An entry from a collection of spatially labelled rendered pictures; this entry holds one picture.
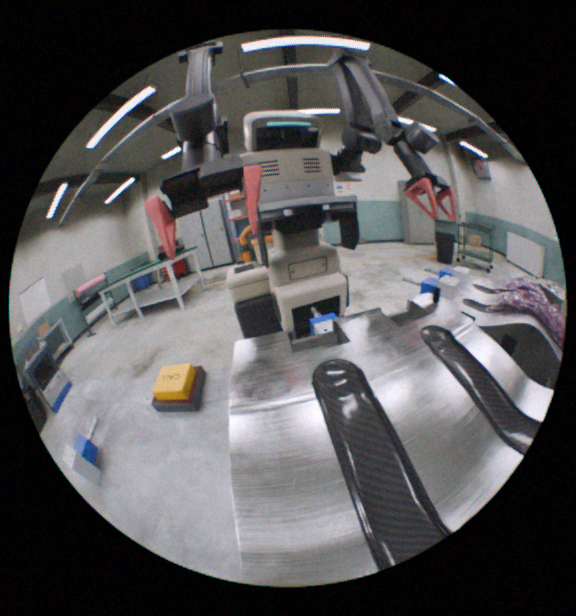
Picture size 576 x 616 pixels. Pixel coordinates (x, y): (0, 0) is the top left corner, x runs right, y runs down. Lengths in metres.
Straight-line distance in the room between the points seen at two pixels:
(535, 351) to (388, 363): 0.26
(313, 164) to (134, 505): 0.79
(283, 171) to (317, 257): 0.28
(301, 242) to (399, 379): 0.51
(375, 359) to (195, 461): 0.22
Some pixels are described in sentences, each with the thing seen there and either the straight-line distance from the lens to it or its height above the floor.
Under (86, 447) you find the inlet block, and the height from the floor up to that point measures 0.84.
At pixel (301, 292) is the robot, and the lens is 0.56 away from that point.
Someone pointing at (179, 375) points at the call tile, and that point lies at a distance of 0.30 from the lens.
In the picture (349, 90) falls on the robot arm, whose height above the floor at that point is 1.42.
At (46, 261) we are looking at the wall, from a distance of 6.76.
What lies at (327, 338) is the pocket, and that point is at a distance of 0.22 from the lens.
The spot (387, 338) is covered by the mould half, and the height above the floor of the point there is 0.89.
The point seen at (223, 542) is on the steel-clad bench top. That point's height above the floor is 0.80.
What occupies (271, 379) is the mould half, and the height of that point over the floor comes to 0.89.
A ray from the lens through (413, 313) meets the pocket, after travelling 0.26.
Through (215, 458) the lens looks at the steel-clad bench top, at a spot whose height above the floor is 0.80.
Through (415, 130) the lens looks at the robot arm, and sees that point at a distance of 0.48.
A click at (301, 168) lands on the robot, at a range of 0.59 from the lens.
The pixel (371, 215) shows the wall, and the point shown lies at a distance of 5.89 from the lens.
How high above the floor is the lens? 1.00
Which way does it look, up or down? 26 degrees down
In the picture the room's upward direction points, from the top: 11 degrees counter-clockwise
